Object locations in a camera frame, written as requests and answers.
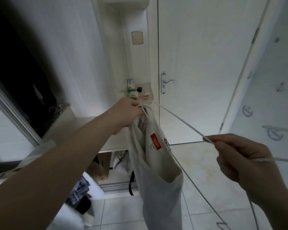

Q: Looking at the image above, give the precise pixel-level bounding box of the beige switch plate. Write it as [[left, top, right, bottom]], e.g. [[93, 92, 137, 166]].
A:
[[131, 30, 144, 45]]

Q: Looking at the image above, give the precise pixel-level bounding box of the silver door handle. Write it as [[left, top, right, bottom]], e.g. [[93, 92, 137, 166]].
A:
[[160, 72, 176, 95]]

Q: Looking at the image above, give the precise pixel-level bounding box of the brown cardboard box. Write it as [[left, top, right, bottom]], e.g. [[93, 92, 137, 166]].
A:
[[86, 151, 112, 182]]

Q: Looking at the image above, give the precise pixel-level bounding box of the person's left forearm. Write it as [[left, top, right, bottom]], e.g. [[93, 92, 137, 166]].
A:
[[0, 115, 122, 230]]

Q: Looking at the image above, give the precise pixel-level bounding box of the white door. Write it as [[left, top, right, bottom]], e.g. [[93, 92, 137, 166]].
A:
[[157, 0, 272, 145]]

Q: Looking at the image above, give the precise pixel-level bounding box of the person's right hand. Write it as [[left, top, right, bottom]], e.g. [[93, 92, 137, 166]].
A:
[[203, 134, 285, 204]]

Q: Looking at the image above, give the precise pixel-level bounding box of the white t-shirt with script print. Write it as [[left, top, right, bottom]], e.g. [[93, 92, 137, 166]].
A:
[[127, 105, 184, 230]]

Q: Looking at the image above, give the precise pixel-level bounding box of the person's left hand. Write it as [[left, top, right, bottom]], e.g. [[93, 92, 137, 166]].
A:
[[107, 96, 146, 135]]

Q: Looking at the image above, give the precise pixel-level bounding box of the white wire hanger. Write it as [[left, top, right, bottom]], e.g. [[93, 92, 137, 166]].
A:
[[141, 102, 288, 230]]

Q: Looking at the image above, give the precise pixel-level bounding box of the dark fabric pile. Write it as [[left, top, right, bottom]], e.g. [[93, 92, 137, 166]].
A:
[[48, 103, 69, 120]]

